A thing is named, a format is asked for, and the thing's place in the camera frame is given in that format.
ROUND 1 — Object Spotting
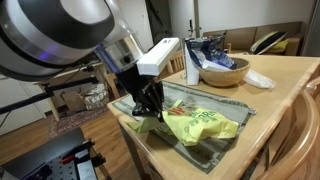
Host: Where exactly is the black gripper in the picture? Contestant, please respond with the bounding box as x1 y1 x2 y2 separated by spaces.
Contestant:
114 64 165 123

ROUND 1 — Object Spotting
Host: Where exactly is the green popcorn bag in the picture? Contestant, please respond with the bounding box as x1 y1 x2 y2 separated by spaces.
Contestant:
125 99 240 147

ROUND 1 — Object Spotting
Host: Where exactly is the white paper bag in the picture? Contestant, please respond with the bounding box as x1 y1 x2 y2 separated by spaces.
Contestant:
184 37 201 86

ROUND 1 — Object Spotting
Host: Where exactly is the green striped cloth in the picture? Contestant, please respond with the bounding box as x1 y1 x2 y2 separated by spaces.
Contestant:
112 79 257 174

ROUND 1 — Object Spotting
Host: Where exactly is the blue snack bag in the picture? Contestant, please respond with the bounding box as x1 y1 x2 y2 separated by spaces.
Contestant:
184 34 238 71

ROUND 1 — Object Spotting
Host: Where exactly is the wicker basket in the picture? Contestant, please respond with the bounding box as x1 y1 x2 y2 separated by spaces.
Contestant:
78 81 110 110

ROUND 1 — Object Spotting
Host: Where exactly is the white paper sheet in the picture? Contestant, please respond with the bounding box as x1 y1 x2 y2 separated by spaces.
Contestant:
199 58 231 72

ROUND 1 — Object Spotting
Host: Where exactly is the cardboard box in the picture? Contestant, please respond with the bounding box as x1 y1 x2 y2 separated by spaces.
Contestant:
60 88 86 113

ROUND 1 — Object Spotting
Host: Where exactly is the wooden bowl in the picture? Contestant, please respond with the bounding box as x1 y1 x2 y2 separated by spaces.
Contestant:
199 57 252 88

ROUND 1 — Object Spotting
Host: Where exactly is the patterned rug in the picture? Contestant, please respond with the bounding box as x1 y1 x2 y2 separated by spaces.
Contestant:
47 104 111 139

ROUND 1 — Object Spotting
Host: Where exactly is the red tool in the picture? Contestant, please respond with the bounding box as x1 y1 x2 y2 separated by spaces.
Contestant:
59 153 77 165

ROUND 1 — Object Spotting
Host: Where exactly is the black tripod bar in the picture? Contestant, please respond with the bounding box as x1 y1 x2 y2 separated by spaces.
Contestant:
0 76 100 116

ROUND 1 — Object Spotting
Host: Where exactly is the brown sofa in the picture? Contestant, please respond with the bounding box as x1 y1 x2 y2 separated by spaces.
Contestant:
202 20 309 57

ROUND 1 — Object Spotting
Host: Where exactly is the black equipment cart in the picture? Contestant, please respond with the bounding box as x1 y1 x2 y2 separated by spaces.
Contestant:
0 127 113 180

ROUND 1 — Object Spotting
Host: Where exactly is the white door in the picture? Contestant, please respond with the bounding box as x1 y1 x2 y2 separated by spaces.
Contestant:
0 74 44 136

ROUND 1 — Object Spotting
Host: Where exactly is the striped pillow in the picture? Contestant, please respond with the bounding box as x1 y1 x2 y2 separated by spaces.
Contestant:
249 30 288 55

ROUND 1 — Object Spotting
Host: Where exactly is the yellow pillow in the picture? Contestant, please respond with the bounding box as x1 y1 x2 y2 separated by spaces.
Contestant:
268 37 291 53

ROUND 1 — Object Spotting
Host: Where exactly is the curved wooden chair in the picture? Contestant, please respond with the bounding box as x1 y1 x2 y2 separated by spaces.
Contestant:
248 88 320 180

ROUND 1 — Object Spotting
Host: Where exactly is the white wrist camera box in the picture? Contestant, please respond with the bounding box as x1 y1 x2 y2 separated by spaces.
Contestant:
136 37 181 76

